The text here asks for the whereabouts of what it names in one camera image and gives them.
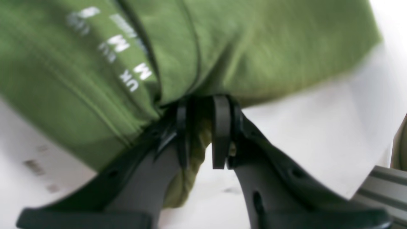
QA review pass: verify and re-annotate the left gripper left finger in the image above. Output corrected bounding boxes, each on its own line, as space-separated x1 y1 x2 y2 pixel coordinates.
16 97 191 229

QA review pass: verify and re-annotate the olive green t-shirt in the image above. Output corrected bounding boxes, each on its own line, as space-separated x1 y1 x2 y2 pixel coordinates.
1 0 382 208

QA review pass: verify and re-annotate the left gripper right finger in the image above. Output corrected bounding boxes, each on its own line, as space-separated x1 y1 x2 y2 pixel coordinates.
212 95 392 229

